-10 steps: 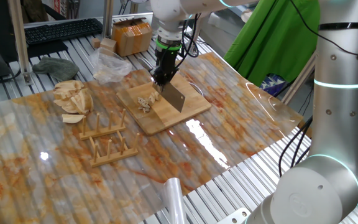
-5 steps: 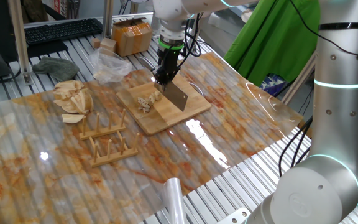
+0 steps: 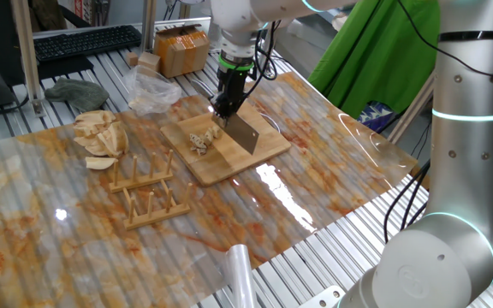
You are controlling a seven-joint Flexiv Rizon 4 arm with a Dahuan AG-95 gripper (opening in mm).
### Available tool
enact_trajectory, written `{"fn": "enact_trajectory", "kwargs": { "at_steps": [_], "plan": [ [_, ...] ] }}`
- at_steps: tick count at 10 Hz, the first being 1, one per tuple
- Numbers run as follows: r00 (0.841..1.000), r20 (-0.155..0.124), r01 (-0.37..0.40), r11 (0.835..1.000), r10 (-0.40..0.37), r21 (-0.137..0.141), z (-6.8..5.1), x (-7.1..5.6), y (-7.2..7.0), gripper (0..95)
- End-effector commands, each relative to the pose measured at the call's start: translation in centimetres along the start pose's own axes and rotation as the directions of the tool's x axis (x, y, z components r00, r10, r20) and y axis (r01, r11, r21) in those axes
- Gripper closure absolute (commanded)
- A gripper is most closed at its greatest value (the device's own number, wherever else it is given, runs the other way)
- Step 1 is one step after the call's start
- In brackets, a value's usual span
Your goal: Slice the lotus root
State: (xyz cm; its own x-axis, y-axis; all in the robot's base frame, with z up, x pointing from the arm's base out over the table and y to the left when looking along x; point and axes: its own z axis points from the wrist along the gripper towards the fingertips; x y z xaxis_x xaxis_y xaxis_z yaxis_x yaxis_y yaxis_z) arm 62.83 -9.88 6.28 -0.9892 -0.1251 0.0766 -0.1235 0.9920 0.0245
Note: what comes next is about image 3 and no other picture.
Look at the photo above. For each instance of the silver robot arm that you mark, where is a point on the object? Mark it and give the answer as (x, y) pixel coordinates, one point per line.
(477, 171)

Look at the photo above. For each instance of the blue patterned bag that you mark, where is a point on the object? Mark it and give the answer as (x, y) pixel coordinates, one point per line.
(375, 116)

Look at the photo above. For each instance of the grey green cloth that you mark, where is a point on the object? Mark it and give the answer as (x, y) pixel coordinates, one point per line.
(77, 94)

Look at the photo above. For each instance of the clear plastic film roll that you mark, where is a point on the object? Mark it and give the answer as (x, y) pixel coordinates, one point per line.
(240, 274)

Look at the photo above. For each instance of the lotus slice with holes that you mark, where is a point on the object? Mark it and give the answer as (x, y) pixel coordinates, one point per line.
(202, 142)
(194, 139)
(209, 136)

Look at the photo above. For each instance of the black desk mat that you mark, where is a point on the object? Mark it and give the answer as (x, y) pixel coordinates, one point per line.
(64, 67)

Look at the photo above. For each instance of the lotus root piece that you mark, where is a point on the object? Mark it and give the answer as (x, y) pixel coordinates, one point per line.
(216, 131)

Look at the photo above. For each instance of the taped cardboard box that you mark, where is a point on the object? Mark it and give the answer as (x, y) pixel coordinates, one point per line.
(181, 49)

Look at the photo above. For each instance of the clear plastic bag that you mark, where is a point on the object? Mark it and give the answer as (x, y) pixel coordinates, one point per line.
(152, 92)

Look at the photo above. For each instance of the marble pattern plastic sheet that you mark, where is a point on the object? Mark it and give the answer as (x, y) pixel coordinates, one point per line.
(101, 248)

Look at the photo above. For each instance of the aluminium frame post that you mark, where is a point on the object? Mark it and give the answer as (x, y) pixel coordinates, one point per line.
(148, 25)
(28, 55)
(411, 111)

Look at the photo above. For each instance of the pale lotus wedge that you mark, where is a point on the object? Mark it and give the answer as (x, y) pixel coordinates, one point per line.
(100, 163)

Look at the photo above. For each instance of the steel cleaver knife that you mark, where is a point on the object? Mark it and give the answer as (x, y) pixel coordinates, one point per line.
(242, 134)

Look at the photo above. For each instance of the black keyboard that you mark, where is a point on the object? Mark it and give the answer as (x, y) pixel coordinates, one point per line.
(86, 42)

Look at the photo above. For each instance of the green fabric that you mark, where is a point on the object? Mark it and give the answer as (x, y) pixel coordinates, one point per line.
(379, 68)

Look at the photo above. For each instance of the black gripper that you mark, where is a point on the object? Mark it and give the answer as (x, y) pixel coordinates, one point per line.
(231, 83)

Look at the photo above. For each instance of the small wooden block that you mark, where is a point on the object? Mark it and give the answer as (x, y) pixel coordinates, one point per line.
(132, 59)

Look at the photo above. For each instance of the lotus root chunk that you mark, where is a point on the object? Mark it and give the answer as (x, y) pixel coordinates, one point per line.
(94, 117)
(84, 143)

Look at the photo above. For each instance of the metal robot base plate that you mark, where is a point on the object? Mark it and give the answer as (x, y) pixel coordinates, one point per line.
(321, 299)

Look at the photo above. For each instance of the bamboo cutting board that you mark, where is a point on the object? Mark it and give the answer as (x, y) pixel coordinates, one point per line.
(268, 141)

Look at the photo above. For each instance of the wooden peg rack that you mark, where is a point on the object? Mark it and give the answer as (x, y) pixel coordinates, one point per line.
(152, 211)

